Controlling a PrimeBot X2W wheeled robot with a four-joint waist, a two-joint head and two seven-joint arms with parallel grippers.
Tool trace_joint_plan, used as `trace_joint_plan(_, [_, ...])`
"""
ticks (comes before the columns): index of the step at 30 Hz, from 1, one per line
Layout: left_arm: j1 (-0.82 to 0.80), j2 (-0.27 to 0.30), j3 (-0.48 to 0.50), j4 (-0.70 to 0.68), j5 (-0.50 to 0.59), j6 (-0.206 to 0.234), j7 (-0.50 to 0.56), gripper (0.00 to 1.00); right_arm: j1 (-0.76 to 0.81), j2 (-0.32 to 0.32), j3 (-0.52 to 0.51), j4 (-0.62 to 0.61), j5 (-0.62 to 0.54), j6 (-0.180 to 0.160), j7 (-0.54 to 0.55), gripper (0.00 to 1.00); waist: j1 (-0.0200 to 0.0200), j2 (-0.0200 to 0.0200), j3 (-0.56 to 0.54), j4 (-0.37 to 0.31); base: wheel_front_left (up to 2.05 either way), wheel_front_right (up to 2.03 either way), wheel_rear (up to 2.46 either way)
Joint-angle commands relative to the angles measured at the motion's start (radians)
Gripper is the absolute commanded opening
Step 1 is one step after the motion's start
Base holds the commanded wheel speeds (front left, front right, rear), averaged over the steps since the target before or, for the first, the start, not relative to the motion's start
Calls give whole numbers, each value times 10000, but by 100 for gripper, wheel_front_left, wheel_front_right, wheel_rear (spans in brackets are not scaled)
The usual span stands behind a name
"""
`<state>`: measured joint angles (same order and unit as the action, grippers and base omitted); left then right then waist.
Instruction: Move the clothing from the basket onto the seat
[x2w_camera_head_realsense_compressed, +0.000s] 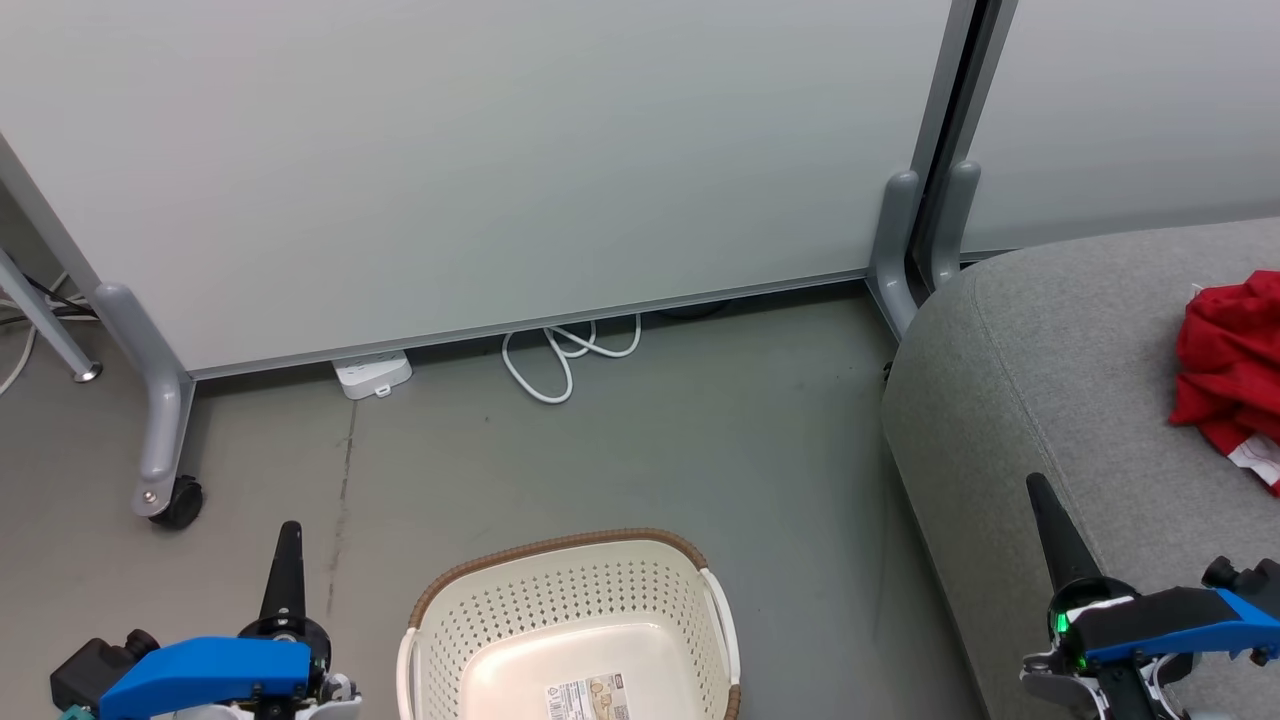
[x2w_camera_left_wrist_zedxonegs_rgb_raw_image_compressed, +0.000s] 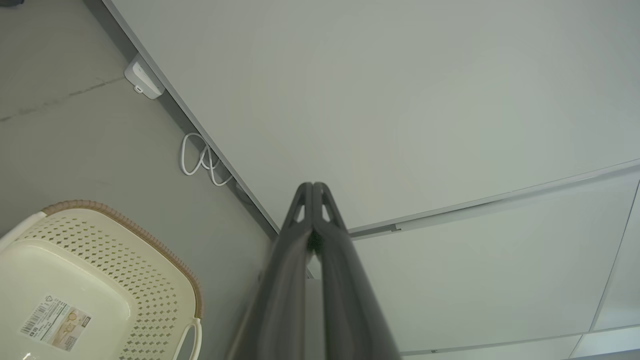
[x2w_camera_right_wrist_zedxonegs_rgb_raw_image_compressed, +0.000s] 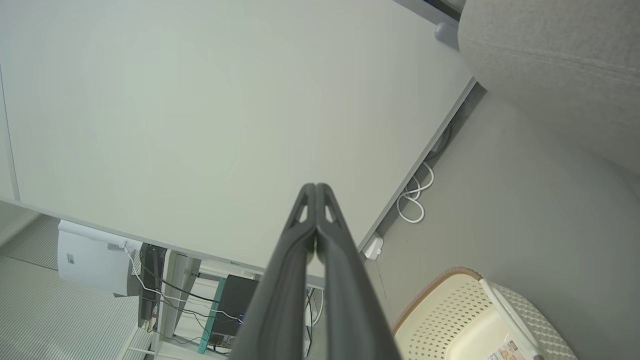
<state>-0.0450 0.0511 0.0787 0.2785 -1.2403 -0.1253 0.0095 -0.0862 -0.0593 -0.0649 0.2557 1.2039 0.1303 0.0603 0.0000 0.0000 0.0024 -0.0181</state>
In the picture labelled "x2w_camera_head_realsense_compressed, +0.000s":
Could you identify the wide frosted partition panel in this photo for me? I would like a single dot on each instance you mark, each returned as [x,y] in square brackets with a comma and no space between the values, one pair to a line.
[480,160]

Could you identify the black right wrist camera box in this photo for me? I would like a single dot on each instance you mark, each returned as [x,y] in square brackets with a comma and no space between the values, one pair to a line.
[1245,580]

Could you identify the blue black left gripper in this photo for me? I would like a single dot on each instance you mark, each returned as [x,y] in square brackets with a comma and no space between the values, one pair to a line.
[200,675]

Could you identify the paper label sticker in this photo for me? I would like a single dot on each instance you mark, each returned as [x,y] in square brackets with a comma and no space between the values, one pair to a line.
[588,698]

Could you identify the short grey partition leg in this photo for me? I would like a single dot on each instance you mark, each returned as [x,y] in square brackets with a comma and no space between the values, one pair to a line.
[955,220]
[893,250]

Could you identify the red garment with white lining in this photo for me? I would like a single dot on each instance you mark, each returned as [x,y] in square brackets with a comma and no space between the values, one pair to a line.
[1230,360]

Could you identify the slanted grey metal pole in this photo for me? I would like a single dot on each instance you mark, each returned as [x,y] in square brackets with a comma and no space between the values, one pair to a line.
[45,325]

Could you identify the grey partition leg with caster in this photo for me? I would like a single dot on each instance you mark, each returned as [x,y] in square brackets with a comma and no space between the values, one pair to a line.
[165,420]

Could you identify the cream perforated laundry basket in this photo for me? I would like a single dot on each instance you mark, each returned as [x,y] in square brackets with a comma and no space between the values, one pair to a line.
[570,610]

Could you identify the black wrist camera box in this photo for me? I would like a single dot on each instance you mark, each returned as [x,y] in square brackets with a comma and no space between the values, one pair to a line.
[90,668]
[1245,580]

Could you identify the white power strip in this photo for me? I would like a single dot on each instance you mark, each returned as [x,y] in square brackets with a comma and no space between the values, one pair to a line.
[372,373]

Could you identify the grey fabric sofa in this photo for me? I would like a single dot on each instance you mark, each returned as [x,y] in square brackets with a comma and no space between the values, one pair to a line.
[1080,380]

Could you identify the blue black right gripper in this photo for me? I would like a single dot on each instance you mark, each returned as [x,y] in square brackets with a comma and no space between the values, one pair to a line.
[1170,630]

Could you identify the narrow frosted partition panel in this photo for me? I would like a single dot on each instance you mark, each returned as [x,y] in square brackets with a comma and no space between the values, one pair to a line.
[1140,110]

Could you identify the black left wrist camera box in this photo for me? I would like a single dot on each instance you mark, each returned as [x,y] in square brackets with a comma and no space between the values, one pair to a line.
[90,668]

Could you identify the black caster wheel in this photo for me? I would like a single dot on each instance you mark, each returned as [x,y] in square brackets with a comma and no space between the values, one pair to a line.
[182,505]

